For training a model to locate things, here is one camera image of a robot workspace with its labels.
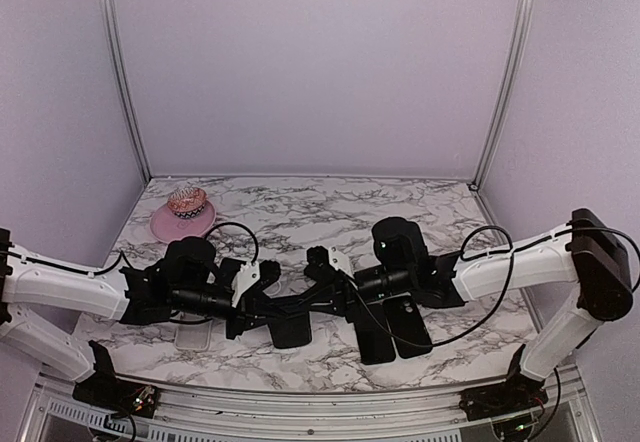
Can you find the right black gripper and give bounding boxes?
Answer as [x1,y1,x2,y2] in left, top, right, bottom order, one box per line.
[298,265,414,325]

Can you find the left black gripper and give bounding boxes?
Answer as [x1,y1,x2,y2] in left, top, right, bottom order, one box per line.
[171,282,287,339]

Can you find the black phone case camera cutouts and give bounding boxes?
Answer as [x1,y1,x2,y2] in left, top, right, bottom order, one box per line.
[268,313,312,349]

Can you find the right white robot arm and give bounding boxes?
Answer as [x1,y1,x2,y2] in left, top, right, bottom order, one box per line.
[299,209,638,410]

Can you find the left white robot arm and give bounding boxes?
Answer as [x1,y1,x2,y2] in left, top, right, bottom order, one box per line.
[1,229,308,407]

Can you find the clear magsafe phone case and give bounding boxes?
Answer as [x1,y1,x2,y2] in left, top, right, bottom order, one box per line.
[264,281,282,297]

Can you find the phone with white edge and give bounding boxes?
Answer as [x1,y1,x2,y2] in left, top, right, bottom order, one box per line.
[216,258,246,292]

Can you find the black phone lower centre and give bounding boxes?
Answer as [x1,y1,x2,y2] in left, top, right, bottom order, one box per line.
[356,329,396,365]

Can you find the grey silicone phone case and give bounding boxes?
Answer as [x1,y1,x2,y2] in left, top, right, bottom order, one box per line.
[174,320,212,352]

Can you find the pink plate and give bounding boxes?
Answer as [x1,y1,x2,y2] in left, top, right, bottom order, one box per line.
[149,202,216,244]

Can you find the patterned red bowl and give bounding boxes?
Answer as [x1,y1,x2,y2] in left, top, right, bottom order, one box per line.
[167,186,207,219]

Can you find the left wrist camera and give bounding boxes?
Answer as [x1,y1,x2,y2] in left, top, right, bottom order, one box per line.
[231,260,281,308]

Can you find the black cased phone dual camera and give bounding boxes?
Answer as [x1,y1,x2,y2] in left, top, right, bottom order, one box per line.
[383,295,432,359]

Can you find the front aluminium rail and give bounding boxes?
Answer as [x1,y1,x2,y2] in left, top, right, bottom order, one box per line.
[17,366,602,441]

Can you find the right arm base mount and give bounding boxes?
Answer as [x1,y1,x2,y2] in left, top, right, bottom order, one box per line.
[459,362,549,421]

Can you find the right aluminium frame post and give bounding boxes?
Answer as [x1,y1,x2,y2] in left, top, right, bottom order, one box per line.
[472,0,535,191]

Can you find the aluminium frame post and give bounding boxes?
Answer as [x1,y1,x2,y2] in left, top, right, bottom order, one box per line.
[472,0,535,191]
[100,0,152,185]

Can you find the left aluminium frame post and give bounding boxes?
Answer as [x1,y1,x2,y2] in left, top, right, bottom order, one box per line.
[100,0,152,185]

